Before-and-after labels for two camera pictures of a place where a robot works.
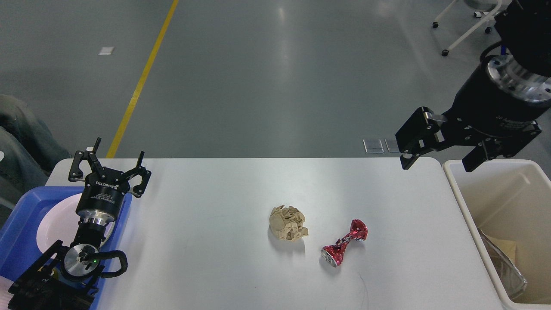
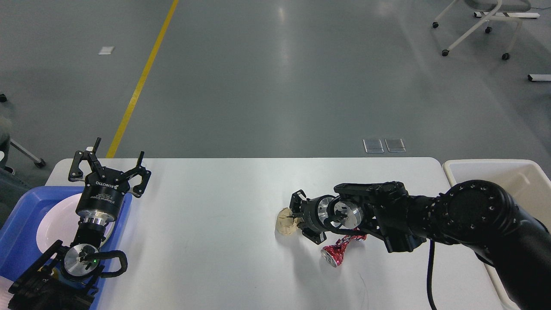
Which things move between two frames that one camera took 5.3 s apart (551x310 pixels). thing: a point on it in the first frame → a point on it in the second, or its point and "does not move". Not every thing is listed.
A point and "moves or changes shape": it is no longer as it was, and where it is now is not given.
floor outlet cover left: [373, 146] does not move
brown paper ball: [287, 223] moves or changes shape
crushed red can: [334, 255] does not move
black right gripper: [502, 99] → [315, 211]
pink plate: [59, 221] does not move
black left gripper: [102, 198] does not move
